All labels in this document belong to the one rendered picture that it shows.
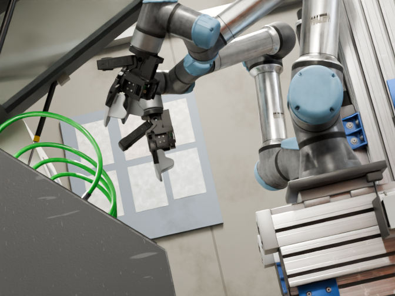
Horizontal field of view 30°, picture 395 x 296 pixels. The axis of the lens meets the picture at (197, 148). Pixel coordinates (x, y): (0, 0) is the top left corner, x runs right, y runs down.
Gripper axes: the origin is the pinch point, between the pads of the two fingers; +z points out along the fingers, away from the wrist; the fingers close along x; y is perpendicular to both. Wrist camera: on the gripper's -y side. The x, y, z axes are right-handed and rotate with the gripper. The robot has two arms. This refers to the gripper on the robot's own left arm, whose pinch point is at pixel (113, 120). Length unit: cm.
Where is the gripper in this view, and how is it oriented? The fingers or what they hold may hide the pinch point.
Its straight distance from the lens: 187.1
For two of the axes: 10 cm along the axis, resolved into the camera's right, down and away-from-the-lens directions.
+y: 8.2, 4.3, -3.9
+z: -3.3, 8.9, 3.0
